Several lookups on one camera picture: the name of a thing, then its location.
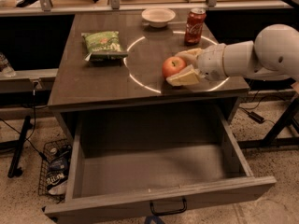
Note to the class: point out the open grey drawer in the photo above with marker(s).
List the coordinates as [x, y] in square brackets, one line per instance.
[123, 158]

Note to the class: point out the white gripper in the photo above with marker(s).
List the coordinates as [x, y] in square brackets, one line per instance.
[211, 62]

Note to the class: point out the black power adapter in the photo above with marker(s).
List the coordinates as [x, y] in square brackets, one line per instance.
[254, 116]

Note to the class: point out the grey wooden cabinet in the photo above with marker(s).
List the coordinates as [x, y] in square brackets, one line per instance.
[135, 80]

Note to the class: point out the green chip bag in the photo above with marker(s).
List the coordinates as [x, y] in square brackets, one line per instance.
[103, 46]

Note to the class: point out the black metal frame leg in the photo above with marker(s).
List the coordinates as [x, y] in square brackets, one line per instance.
[290, 117]

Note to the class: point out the dark snack bag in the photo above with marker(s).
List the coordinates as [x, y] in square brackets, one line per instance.
[58, 170]

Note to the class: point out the black table leg stand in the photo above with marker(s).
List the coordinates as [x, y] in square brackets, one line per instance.
[14, 170]

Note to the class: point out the red apple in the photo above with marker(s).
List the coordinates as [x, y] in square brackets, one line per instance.
[172, 65]

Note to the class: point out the red soda can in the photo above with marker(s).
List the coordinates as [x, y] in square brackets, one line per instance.
[194, 26]

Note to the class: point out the clear plastic bottle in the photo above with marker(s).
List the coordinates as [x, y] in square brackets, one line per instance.
[5, 66]

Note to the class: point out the black wire basket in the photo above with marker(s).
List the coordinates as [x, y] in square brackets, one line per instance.
[44, 166]

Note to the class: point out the black drawer handle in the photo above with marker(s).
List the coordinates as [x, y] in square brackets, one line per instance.
[166, 208]

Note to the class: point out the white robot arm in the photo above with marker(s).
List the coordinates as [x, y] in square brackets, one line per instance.
[272, 55]

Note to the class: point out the white bowl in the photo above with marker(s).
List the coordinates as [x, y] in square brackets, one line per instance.
[158, 17]

